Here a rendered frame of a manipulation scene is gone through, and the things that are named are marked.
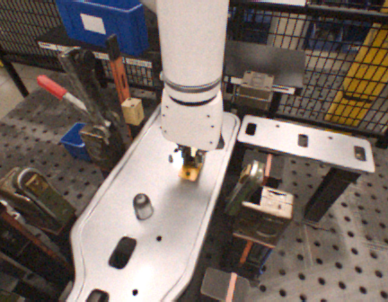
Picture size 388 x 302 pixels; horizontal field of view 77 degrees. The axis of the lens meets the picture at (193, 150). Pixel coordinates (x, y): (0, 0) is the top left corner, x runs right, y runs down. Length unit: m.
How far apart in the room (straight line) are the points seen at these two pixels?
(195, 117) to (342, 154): 0.37
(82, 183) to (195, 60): 0.71
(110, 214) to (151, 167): 0.12
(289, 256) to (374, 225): 0.29
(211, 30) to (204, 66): 0.04
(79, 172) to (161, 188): 0.53
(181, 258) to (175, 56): 0.30
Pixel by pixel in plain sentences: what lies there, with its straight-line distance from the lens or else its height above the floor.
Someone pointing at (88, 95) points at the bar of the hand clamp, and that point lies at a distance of 0.49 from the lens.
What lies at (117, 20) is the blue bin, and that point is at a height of 1.13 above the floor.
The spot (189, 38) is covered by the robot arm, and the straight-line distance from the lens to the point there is 0.30.
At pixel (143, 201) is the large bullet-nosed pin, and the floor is 1.04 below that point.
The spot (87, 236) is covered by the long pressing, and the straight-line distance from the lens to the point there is 0.47.
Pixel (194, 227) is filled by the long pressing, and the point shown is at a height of 1.00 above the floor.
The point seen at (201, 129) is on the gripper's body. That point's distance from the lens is 0.39.
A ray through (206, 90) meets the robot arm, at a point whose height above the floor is 1.21.
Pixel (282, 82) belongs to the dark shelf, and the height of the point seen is 1.03.
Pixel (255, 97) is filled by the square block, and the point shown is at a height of 1.03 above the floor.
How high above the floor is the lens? 1.40
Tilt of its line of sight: 48 degrees down
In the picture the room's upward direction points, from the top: straight up
